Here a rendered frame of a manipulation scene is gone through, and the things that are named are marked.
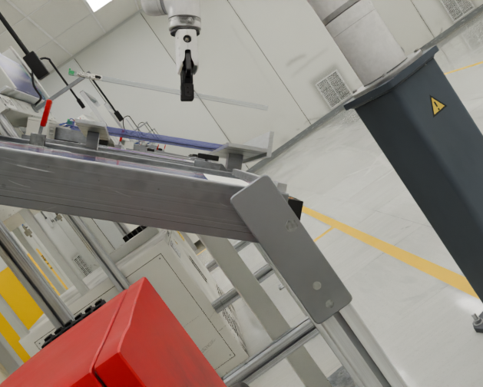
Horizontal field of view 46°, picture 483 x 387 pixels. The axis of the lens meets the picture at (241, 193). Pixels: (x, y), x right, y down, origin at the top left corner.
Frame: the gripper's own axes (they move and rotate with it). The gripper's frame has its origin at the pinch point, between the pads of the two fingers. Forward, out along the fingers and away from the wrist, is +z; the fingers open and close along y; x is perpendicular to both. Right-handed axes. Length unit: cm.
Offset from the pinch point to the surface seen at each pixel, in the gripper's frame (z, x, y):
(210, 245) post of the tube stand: 39.9, -5.7, 8.0
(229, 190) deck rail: 26, 5, -81
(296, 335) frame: 61, -23, -11
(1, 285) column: 83, 102, 269
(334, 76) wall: -153, -307, 688
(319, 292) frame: 37, -4, -85
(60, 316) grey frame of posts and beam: 54, 32, -5
